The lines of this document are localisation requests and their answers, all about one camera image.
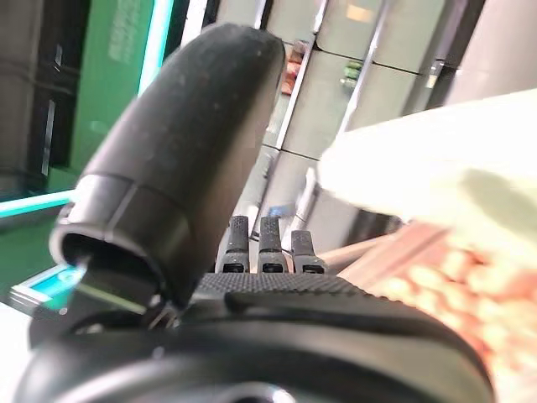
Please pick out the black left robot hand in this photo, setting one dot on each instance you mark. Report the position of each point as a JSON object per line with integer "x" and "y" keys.
{"x": 189, "y": 138}

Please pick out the green lit sign panel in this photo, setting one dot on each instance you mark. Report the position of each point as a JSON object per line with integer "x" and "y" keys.
{"x": 113, "y": 84}

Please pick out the glass display cabinet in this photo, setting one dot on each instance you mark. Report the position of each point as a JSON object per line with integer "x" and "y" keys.
{"x": 369, "y": 117}

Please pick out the wooden potato crate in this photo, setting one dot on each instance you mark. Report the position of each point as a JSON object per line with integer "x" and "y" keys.
{"x": 403, "y": 247}

